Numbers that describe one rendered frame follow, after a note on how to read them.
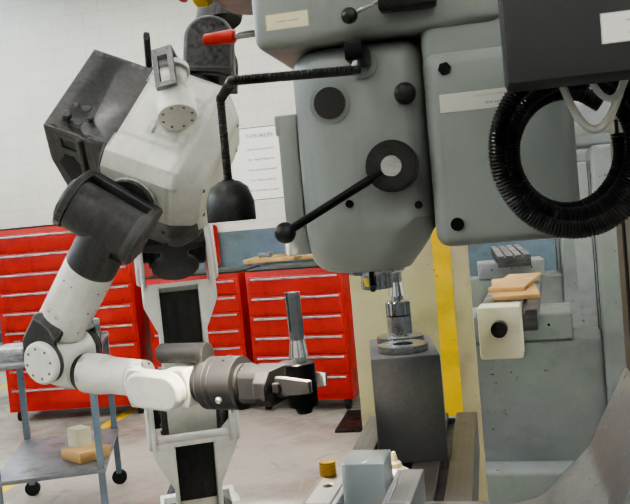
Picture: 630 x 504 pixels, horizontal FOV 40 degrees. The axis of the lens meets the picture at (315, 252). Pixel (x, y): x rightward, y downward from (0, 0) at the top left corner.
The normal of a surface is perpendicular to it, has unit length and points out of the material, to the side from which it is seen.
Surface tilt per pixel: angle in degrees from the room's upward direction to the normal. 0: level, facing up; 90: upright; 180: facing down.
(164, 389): 96
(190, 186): 112
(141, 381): 96
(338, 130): 90
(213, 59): 76
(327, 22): 90
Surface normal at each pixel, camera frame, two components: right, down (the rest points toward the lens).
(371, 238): -0.13, 0.52
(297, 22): -0.19, 0.07
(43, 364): -0.43, 0.18
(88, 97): 0.11, -0.51
